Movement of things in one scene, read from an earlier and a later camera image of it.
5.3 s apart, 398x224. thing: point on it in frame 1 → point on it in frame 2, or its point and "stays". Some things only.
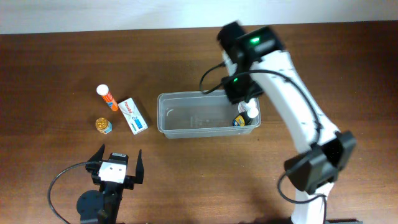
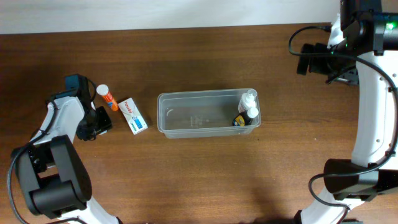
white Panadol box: (134, 116) stays
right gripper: (241, 94) → (306, 59)
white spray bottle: (250, 107) stays
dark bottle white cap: (242, 119) stays
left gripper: (132, 179) → (101, 121)
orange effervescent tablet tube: (103, 90) stays
